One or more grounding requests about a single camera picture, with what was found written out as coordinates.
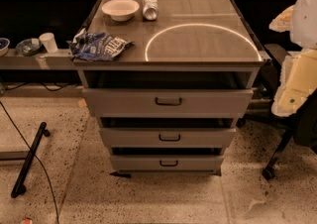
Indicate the black table leg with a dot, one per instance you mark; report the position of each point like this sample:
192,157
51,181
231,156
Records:
19,187

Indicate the dark blue bowl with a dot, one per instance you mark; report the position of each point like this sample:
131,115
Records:
29,47

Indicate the grey top drawer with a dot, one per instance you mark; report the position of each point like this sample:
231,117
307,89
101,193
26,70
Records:
167,103

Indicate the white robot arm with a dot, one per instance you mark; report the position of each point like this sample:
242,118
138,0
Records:
298,78

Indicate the grey bottom drawer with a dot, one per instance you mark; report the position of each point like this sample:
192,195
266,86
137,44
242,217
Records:
165,163

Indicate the grey drawer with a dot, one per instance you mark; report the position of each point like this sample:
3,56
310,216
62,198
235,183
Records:
167,103
165,163
167,137

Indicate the blue chip bag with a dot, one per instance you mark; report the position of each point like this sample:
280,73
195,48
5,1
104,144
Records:
97,46

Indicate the blue rimmed bowl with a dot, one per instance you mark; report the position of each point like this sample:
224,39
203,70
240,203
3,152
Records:
4,46

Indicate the grey middle drawer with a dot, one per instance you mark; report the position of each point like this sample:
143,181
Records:
167,137

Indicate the grey drawer cabinet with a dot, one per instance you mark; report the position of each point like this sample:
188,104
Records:
193,44

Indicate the grey side shelf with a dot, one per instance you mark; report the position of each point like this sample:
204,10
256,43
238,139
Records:
62,60

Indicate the silver soda can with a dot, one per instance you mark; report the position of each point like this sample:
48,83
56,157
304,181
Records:
150,9

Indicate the white paper cup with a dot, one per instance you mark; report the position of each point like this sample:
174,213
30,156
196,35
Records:
49,43

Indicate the black office chair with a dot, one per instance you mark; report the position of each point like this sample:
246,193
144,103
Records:
301,127

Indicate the white bowl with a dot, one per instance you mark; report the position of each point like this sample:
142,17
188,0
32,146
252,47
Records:
120,10

